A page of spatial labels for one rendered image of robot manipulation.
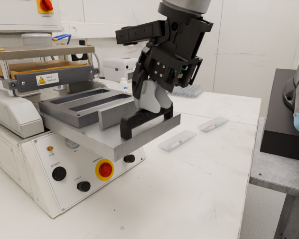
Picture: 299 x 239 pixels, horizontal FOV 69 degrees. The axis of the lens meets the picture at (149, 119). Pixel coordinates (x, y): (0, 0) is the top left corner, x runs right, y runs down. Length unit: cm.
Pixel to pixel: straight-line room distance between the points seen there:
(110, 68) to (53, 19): 85
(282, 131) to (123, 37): 62
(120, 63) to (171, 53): 129
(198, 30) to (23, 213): 55
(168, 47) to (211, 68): 263
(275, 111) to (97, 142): 66
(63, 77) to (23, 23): 27
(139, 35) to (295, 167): 65
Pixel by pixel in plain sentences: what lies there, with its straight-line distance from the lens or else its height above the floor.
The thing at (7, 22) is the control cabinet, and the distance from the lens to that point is 87.
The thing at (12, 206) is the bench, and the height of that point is 75.
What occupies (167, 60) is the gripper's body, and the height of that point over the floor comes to 111.
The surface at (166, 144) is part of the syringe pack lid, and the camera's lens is 80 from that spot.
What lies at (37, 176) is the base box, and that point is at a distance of 57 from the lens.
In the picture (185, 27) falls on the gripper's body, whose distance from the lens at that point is 35.
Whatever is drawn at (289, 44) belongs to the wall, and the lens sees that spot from 291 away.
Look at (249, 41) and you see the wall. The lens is 291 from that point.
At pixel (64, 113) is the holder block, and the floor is 99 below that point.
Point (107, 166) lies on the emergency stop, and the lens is 64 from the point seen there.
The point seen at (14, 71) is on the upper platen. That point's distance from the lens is 67.
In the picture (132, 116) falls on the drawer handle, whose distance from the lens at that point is 40.
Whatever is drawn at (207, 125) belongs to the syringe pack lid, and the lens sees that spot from 98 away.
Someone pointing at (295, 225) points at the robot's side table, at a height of 45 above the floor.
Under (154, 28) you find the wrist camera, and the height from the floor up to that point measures 116.
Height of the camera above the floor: 115
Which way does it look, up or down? 22 degrees down
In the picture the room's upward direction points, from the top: straight up
